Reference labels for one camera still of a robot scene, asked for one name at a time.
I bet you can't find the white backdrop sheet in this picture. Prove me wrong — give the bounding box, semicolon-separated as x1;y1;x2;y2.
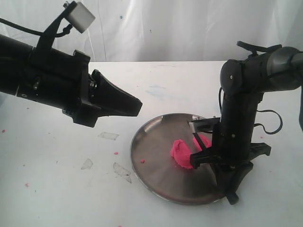
0;0;303;63

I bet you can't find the pink putty lump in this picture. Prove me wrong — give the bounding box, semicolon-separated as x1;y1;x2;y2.
170;140;193;169

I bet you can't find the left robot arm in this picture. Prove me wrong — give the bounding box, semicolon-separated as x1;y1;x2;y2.
0;19;142;127

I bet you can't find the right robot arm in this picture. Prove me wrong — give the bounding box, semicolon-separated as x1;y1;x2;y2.
189;41;303;205

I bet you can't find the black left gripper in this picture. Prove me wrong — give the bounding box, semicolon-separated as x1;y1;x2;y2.
16;50;143;128

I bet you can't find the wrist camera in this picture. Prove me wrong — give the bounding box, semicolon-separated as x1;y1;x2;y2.
188;117;221;133
63;1;95;34

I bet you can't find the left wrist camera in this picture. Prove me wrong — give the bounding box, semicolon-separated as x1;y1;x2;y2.
63;1;95;34

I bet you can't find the pink putty half piece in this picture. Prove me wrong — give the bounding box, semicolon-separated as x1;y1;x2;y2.
193;134;212;151

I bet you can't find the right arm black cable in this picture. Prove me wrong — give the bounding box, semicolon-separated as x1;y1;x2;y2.
217;87;284;135

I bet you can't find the round steel plate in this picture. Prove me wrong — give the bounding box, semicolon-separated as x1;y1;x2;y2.
130;113;224;205

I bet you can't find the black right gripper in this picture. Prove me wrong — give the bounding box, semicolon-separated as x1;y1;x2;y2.
190;93;271;205

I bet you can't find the black knife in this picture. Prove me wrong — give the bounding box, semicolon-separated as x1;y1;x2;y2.
193;132;207;150

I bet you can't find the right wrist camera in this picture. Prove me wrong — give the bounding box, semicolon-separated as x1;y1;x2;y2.
188;117;221;133

